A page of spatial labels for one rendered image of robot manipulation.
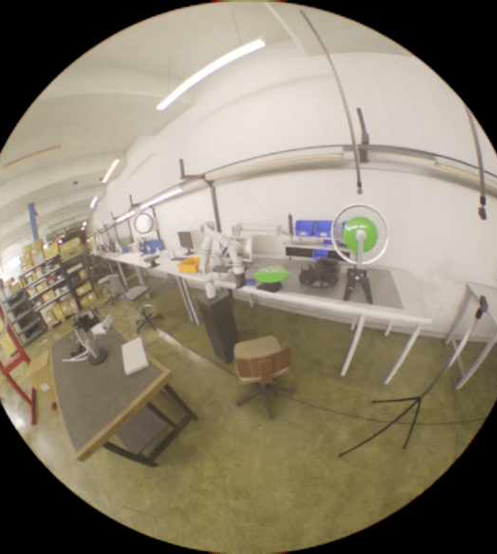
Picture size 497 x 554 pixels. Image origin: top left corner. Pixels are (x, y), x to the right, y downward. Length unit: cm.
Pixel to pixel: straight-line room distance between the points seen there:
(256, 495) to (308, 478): 40
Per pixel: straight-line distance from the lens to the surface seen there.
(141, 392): 96
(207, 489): 174
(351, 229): 153
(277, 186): 230
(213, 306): 161
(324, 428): 176
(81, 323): 127
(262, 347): 141
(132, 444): 177
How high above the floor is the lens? 166
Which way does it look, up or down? 24 degrees down
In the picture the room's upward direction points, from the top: 8 degrees counter-clockwise
